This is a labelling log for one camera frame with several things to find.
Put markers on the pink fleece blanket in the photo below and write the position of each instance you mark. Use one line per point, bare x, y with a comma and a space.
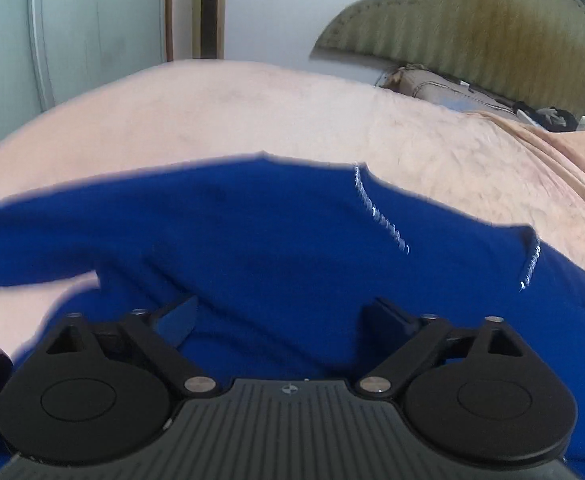
222, 110

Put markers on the pale wardrobe door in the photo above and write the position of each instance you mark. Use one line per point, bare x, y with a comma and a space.
97, 25

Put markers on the thin brown pole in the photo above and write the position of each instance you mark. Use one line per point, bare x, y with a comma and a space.
170, 10

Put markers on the blue knit sweater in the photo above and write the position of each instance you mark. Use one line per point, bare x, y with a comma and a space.
272, 240

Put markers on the peach bed sheet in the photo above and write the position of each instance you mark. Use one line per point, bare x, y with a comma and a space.
562, 160

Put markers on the dark cloth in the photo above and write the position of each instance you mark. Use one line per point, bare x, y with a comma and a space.
547, 116

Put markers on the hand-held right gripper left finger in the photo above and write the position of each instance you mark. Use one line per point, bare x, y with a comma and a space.
173, 321

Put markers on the olive padded headboard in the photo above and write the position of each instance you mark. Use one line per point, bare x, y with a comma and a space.
482, 25

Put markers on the beige stitched pillow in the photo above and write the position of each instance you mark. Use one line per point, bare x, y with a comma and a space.
447, 91

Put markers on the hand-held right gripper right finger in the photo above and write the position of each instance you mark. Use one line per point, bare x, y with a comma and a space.
380, 320

